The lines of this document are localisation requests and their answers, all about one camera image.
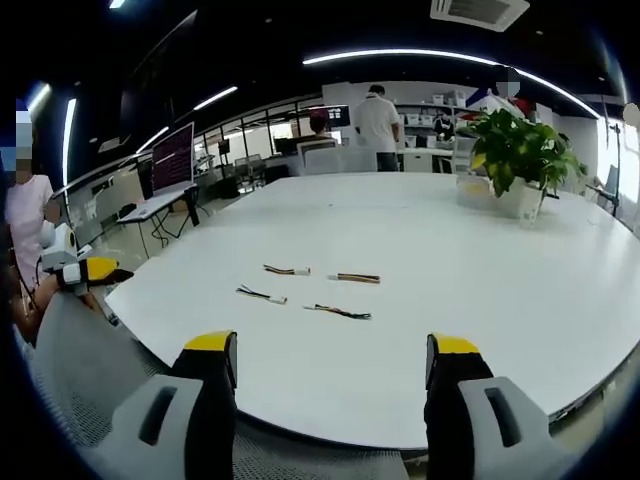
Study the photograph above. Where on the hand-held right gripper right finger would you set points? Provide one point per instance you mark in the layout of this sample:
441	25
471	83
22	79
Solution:
455	400

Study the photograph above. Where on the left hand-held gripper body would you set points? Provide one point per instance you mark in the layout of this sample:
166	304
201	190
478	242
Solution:
59	250

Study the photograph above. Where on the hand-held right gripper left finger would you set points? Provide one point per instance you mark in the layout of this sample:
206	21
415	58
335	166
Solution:
200	400

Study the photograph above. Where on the person's pink-clothed body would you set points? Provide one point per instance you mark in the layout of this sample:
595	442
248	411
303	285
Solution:
27	215

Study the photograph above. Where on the white folding table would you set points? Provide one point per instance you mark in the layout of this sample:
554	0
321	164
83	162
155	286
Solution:
150	205

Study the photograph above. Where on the large display screen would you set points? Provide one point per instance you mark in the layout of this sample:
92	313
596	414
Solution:
172	160

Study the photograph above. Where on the clear plastic box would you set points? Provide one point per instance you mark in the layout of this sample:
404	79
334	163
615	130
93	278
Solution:
472	192

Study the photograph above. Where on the white office chair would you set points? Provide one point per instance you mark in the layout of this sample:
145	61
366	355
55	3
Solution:
317	155

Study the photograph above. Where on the green potted plant white pot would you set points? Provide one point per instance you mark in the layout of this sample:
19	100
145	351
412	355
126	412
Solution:
520	150

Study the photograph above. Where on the white storage shelf with boxes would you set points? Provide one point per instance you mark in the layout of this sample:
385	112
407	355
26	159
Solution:
425	117

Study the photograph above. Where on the small computer monitor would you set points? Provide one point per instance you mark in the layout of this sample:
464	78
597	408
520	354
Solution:
337	116

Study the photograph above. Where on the black tripod stand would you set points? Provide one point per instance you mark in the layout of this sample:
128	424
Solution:
619	165

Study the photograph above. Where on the long curved ceiling light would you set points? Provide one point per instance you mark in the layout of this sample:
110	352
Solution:
425	52

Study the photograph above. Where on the ceiling air conditioner vent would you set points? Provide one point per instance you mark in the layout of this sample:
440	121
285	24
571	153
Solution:
480	12

